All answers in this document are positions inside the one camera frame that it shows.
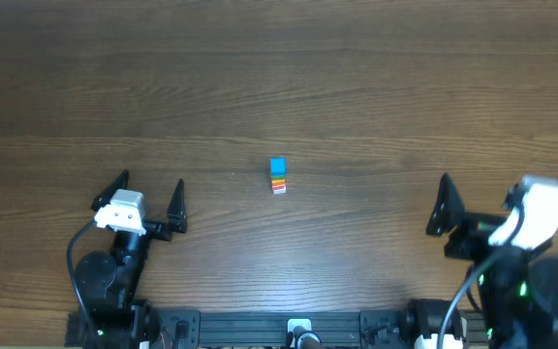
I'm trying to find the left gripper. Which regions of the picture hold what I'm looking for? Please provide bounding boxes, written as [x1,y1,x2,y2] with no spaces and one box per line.
[90,169,189,242]

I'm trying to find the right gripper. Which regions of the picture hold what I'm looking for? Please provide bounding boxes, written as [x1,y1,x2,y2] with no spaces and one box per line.
[425,173,554,261]

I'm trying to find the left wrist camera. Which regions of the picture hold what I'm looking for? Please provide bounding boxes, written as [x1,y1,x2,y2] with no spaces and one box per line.
[93,188,147,237]

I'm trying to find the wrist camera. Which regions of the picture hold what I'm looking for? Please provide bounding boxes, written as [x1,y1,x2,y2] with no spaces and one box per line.
[487,174,558,251]
[93,188,147,237]

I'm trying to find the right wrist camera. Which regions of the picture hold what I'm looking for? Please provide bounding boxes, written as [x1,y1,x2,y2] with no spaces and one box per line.
[487,174,558,251]

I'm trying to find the mounting rail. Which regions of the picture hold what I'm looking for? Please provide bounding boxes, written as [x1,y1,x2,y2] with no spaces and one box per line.
[65,309,493,349]

